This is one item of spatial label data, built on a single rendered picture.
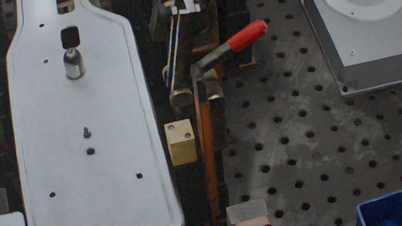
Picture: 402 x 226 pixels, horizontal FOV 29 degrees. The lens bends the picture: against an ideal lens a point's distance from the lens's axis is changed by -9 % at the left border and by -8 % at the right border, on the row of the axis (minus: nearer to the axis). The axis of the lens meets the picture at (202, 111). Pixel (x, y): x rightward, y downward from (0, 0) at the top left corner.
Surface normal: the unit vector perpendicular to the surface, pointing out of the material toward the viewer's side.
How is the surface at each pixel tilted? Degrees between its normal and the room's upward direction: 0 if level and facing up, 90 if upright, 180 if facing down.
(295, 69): 0
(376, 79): 90
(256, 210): 0
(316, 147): 0
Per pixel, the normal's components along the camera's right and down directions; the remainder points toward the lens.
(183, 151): 0.24, 0.76
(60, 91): -0.07, -0.61
